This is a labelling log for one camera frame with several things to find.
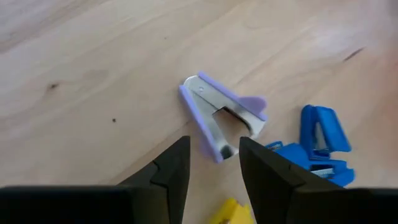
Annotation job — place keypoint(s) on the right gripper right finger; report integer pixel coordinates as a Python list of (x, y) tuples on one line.
[(270, 186)]

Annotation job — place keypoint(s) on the lavender staple remover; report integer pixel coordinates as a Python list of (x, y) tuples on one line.
[(202, 93)]

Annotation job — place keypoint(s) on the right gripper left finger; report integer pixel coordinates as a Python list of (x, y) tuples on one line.
[(171, 174)]

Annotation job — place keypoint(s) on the yellow mini stapler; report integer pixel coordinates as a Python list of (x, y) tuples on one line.
[(231, 214)]

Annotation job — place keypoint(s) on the blue mini stapler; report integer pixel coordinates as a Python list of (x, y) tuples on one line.
[(295, 154), (332, 127)]

